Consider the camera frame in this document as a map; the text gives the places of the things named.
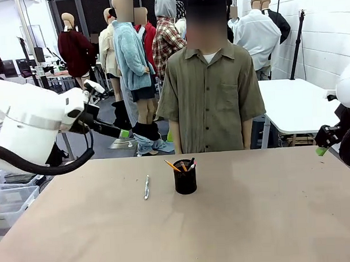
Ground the person's right forearm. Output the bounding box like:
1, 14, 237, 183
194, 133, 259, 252
169, 119, 184, 155

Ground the large white table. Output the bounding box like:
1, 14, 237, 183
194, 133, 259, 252
256, 76, 345, 149

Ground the black left arm cable sleeve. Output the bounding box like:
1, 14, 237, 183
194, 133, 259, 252
0, 122, 96, 177

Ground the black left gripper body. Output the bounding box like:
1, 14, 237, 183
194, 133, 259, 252
66, 103, 103, 134

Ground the grey metal frame post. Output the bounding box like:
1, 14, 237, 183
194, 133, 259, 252
14, 0, 47, 85

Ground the black tripod stand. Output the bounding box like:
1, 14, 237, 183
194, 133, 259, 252
287, 9, 311, 81

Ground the yellow pencil with red eraser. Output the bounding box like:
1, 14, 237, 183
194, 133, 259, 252
163, 159, 182, 173

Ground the mannequin with black sleeves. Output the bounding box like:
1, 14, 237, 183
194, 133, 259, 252
261, 0, 292, 45

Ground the black right arm cable sleeve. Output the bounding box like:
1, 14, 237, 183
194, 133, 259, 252
337, 121, 350, 168

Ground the grey mannequin base plate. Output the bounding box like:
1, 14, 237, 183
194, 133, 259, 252
108, 137, 138, 151

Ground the mannequin in maroon sweater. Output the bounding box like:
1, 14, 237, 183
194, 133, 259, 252
56, 11, 97, 91

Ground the clear plastic storage bin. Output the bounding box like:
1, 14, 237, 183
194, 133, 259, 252
0, 168, 45, 190
0, 184, 41, 230

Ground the person in olive shirt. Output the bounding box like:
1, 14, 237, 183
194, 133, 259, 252
152, 0, 268, 155

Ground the background work table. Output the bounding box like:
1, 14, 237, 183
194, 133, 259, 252
39, 70, 76, 84

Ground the mannequin in cream jacket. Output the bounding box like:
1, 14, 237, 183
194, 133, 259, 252
97, 7, 132, 131

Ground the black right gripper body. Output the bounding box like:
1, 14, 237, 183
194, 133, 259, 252
333, 103, 350, 128

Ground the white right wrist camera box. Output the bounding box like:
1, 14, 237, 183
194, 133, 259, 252
322, 89, 339, 102

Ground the mannequin in light blue fleece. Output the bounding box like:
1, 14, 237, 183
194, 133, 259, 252
111, 0, 175, 157

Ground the mannequin with checked hood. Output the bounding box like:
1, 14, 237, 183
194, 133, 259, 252
175, 0, 189, 40

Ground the person's left forearm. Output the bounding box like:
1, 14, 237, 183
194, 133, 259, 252
242, 118, 255, 151

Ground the black mesh pen holder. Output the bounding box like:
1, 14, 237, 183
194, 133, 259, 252
172, 160, 198, 195

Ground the mannequin in white shirt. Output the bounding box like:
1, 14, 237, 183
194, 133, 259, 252
227, 0, 284, 83

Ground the mannequin in plaid shirt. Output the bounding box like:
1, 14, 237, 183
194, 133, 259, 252
150, 0, 191, 142

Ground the mannequin in red jacket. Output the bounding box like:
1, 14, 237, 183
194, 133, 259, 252
133, 6, 159, 78

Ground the black arm cable sleeve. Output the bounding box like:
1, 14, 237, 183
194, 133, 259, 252
0, 122, 96, 177
337, 121, 350, 168

